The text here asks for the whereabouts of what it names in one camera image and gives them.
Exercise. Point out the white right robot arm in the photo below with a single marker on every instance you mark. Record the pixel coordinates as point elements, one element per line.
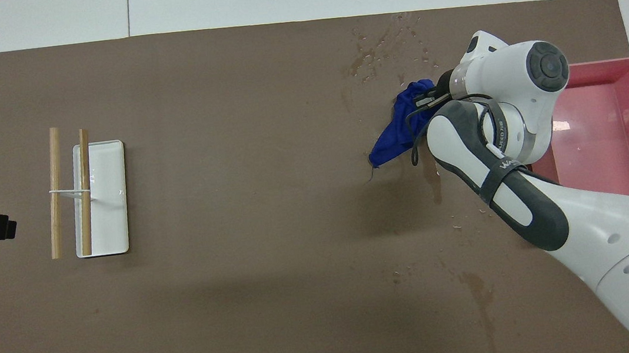
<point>593,227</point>

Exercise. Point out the dark blue towel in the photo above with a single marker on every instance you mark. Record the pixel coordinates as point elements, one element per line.
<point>398,131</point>

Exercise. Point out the brown table mat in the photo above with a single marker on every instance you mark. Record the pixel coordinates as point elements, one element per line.
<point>243,279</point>

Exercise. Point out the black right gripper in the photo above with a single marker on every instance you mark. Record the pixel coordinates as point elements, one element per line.
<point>445,86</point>

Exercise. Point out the elongated water puddle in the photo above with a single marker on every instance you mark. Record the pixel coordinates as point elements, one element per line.
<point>434,186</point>

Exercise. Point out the pink plastic bin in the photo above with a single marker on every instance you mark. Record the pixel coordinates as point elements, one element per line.
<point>614,154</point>

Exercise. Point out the white rack base tray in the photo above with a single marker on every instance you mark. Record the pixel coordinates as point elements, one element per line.
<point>112,223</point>

